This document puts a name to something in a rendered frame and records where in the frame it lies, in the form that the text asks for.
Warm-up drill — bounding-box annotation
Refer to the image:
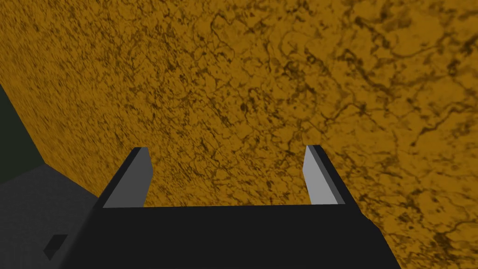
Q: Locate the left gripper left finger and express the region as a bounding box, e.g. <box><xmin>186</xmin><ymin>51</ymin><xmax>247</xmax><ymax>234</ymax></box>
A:
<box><xmin>95</xmin><ymin>146</ymin><xmax>154</xmax><ymax>209</ymax></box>

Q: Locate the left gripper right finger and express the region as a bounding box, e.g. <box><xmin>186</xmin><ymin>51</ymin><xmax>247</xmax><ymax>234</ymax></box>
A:
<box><xmin>302</xmin><ymin>144</ymin><xmax>355</xmax><ymax>206</ymax></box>

